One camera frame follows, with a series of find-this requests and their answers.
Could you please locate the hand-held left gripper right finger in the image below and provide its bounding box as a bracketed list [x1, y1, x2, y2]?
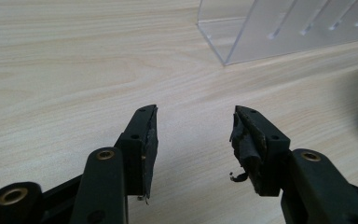
[228, 105, 358, 224]

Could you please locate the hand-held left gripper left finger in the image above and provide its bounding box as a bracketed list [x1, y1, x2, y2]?
[69, 104, 159, 224]

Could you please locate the clear acrylic rack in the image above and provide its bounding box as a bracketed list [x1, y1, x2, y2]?
[197, 0, 358, 66]

